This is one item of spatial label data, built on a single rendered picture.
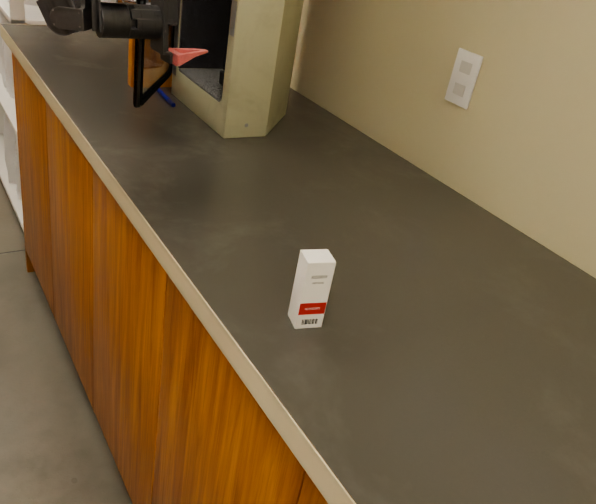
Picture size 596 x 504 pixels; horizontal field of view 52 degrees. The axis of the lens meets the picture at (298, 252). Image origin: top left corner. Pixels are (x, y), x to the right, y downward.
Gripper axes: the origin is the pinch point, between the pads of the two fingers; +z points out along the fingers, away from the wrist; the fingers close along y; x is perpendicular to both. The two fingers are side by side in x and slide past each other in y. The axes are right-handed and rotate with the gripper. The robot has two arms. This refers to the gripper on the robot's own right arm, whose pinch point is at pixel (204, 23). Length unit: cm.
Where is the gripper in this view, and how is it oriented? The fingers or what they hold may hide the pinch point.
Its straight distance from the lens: 122.7
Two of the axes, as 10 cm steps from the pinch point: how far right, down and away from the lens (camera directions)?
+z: 8.4, -1.6, 5.2
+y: 1.2, -8.8, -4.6
